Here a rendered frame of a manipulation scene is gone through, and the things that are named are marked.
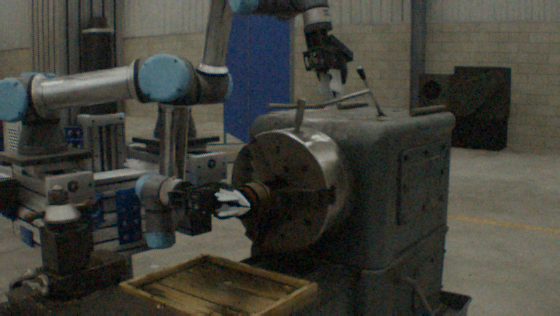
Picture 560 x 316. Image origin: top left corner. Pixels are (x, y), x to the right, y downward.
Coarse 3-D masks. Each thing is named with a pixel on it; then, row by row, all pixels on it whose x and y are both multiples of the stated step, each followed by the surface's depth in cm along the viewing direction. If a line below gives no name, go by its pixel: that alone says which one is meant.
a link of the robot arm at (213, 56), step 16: (224, 0) 181; (208, 16) 185; (224, 16) 183; (208, 32) 186; (224, 32) 186; (208, 48) 188; (224, 48) 189; (208, 64) 190; (224, 64) 193; (208, 80) 190; (224, 80) 194; (208, 96) 192; (224, 96) 196
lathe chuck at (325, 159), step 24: (264, 144) 141; (288, 144) 137; (312, 144) 136; (240, 168) 147; (288, 168) 138; (312, 168) 133; (336, 168) 136; (336, 192) 134; (288, 216) 140; (312, 216) 135; (336, 216) 136; (264, 240) 145; (288, 240) 140; (312, 240) 136
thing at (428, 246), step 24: (432, 240) 175; (312, 264) 156; (336, 264) 151; (408, 264) 163; (432, 264) 179; (360, 288) 147; (384, 288) 151; (408, 288) 166; (432, 288) 182; (360, 312) 148; (384, 312) 153; (408, 312) 168; (432, 312) 186
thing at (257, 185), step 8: (248, 184) 131; (256, 184) 132; (264, 184) 132; (240, 192) 129; (248, 192) 128; (256, 192) 129; (264, 192) 131; (248, 200) 127; (256, 200) 129; (264, 200) 130; (256, 208) 129; (264, 208) 131; (240, 216) 130; (248, 216) 128; (256, 216) 131; (264, 216) 133
